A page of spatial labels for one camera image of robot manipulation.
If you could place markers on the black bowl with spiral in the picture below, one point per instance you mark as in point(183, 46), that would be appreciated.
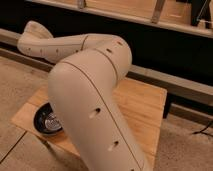
point(45, 121)

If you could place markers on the wooden shelf rail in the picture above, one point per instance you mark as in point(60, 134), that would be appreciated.
point(169, 14)

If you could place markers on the wooden table board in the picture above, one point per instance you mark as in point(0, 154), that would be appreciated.
point(141, 104)

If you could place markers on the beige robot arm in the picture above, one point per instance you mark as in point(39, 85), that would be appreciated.
point(87, 68)

